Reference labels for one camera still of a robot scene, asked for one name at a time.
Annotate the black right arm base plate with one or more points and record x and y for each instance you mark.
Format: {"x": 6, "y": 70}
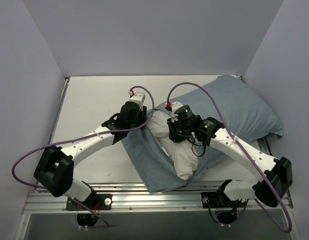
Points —
{"x": 218, "y": 200}

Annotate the white pillow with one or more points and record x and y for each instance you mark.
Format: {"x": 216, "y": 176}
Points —
{"x": 185, "y": 161}

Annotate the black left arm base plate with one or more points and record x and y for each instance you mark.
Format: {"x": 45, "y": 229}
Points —
{"x": 94, "y": 202}

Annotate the blue pillowcase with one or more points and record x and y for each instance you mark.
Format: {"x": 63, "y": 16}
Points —
{"x": 226, "y": 99}

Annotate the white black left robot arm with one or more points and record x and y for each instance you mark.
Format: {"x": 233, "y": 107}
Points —
{"x": 55, "y": 170}

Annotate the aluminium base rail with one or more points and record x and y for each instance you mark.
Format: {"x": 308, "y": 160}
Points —
{"x": 132, "y": 197}

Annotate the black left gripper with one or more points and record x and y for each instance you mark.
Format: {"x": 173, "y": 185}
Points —
{"x": 143, "y": 116}

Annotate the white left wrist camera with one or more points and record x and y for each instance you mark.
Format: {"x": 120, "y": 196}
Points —
{"x": 137, "y": 97}

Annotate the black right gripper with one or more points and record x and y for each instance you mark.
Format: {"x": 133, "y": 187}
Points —
{"x": 173, "y": 131}

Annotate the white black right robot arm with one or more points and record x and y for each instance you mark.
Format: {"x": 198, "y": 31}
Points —
{"x": 272, "y": 177}

